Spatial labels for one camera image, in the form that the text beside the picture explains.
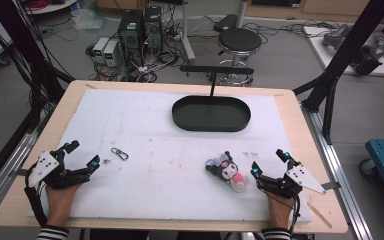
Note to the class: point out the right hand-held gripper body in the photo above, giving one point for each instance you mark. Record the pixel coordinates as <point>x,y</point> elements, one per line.
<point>301,176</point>

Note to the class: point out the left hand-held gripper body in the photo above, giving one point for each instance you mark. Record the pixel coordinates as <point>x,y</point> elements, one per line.
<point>43,168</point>

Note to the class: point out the black and pink plush toy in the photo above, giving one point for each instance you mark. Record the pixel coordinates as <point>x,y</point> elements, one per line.
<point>228,170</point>

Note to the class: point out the silver carabiner clip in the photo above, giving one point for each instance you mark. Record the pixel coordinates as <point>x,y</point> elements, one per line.
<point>125,156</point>

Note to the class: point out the black oval tray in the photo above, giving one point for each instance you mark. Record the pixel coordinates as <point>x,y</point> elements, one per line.
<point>210,116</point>

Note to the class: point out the person's left hand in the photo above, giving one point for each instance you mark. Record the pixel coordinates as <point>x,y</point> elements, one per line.
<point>60,205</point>

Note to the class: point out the person's right hand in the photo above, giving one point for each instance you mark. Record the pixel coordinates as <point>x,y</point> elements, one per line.
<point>279,211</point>

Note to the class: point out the grey tape strip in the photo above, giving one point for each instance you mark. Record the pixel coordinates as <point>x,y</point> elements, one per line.
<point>330,185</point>
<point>17,172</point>

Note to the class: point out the wooden stick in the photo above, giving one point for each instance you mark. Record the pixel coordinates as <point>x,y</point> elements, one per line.
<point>319,215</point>

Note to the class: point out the white foam mat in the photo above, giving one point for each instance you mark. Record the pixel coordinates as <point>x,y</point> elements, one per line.
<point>146,126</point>

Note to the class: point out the white power supply unit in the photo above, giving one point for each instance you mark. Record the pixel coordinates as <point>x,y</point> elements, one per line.
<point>100,49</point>
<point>111,53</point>

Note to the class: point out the white floor board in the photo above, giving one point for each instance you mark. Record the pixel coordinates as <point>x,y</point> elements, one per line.
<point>326,53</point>

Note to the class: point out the black round stool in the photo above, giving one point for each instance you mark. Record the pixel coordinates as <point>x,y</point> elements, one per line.
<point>240,40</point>

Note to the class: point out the black machine part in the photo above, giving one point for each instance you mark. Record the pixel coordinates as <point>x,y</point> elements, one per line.
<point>368,60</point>

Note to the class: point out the clear plastic bag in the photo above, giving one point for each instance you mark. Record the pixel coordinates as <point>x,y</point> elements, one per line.
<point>87,18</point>

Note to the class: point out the grey machine part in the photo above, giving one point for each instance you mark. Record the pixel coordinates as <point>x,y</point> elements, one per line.
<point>336,36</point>

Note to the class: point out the black computer tower green sticker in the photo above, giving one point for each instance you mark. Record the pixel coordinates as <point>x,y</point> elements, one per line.
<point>130,30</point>

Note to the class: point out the round white table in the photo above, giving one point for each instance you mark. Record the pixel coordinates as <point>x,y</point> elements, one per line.
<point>48,6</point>

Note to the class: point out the black flat case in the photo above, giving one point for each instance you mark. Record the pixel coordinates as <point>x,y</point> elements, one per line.
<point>225,22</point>

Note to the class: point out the white table leg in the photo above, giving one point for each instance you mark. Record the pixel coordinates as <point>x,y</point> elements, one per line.
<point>186,33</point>

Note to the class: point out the aluminium rail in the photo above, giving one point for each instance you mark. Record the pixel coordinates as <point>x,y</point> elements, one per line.
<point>340,173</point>
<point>3,180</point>

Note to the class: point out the black metal frame post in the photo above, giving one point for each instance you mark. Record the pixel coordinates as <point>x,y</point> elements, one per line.
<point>343,56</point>
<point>20,50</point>

